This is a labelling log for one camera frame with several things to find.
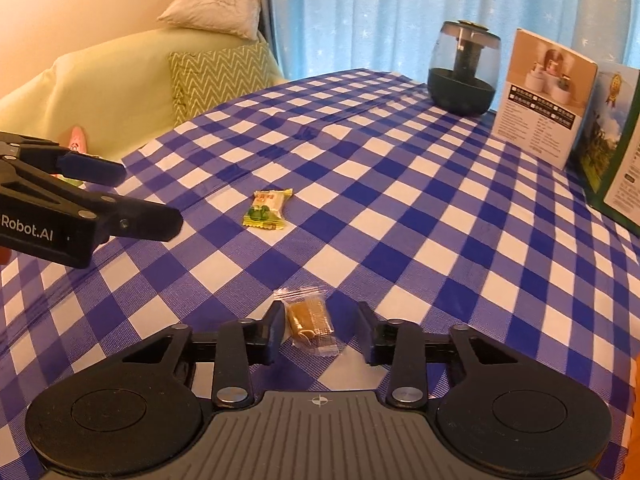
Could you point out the green zigzag pillow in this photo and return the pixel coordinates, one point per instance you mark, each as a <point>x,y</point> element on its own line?
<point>215,80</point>

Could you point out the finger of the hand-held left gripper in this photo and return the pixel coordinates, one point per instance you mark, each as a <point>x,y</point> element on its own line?
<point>150,220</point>
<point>95,167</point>

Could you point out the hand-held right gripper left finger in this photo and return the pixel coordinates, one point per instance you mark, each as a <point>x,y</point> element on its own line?
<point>276,327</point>

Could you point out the dark glass humidifier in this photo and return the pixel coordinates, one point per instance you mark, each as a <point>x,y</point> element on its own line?
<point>462,80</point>

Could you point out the yellow green snack packet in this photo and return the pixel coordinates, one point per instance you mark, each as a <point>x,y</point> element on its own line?
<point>265,209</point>

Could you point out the green cardboard box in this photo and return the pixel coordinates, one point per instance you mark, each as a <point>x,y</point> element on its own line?
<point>615,160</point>

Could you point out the clear packet with brown snack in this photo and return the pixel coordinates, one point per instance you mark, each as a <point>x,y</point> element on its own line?
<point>307,322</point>

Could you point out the light green sofa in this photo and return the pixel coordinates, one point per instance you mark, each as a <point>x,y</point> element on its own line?
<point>100,95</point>

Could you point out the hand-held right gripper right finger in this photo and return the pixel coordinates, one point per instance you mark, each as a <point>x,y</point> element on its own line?
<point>361,327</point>

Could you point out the white pillow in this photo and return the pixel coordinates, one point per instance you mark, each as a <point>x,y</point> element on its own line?
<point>215,2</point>

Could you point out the blue white checkered tablecloth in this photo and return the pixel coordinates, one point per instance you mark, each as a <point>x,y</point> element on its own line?
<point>400,200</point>

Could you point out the white cardboard box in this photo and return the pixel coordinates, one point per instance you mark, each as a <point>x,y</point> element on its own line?
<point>542,100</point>

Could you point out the blue star curtain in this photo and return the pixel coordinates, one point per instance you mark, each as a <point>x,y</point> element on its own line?
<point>400,5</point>

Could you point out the pink toy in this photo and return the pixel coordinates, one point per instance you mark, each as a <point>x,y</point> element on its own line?
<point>79,141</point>

